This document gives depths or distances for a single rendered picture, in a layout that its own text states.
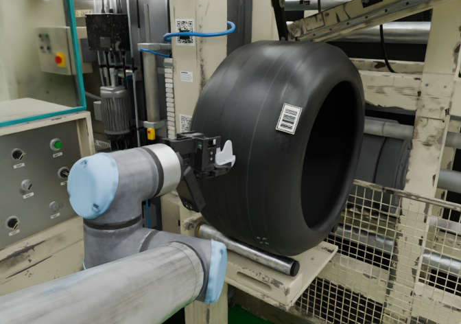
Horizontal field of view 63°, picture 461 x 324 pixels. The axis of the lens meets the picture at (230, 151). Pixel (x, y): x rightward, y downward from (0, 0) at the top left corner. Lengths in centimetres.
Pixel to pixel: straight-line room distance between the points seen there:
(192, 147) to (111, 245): 23
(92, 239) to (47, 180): 72
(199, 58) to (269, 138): 42
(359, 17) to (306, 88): 50
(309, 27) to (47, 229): 110
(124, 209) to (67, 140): 75
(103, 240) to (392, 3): 105
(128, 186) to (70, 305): 30
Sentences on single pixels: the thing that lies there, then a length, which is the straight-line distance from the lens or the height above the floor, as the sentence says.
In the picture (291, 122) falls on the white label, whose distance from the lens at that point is 82.
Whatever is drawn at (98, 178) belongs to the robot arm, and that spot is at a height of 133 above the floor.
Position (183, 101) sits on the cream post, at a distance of 122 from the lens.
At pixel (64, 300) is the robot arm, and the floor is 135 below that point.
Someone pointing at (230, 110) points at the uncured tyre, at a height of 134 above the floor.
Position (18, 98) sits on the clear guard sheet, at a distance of 121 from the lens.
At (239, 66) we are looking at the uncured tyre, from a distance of 95.
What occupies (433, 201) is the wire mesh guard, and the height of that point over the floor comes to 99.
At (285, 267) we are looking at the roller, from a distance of 108.
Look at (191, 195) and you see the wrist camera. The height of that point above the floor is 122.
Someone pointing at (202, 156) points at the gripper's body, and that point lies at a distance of 71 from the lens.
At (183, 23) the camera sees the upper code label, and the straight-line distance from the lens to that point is 118.
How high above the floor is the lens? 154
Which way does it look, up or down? 19 degrees down
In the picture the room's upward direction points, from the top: straight up
